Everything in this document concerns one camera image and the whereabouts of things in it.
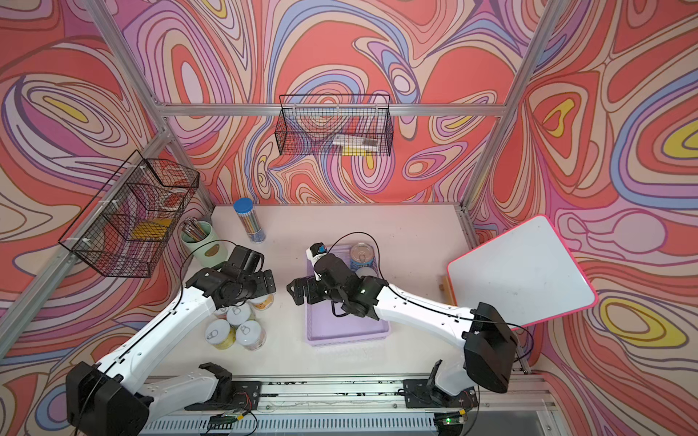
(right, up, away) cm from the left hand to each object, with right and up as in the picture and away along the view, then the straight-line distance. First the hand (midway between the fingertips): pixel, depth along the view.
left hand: (264, 286), depth 81 cm
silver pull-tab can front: (-4, -15, 0) cm, 16 cm away
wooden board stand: (+59, -2, +9) cm, 59 cm away
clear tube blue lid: (-11, +24, +12) cm, 29 cm away
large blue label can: (+30, +8, +10) cm, 33 cm away
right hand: (+13, 0, -6) cm, 14 cm away
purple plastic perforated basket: (+18, -15, +5) cm, 24 cm away
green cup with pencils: (-23, +13, +8) cm, 28 cm away
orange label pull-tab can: (-2, -7, +5) cm, 9 cm away
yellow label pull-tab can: (-13, -14, -1) cm, 19 cm away
